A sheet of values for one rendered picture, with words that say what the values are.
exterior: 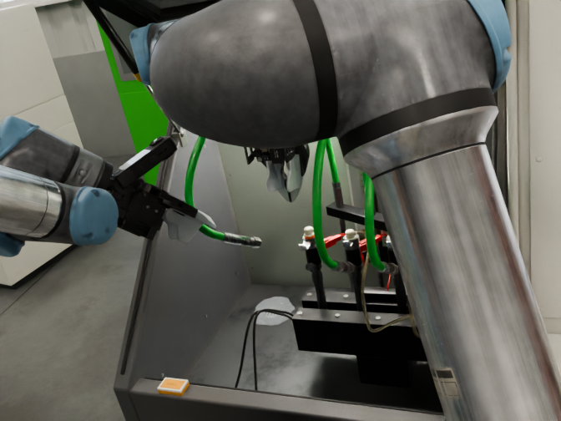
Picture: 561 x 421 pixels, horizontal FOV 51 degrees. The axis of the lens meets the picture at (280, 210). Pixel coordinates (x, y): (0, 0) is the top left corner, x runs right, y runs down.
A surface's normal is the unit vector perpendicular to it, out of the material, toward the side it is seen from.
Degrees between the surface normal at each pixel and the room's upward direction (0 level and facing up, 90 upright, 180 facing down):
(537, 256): 76
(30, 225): 124
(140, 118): 90
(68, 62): 90
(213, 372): 0
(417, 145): 108
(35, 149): 66
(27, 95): 90
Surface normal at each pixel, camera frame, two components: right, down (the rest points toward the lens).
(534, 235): -0.37, 0.23
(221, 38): -0.51, -0.18
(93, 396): -0.18, -0.89
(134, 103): -0.34, 0.46
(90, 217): 0.90, 0.04
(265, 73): -0.17, 0.27
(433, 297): -0.70, 0.16
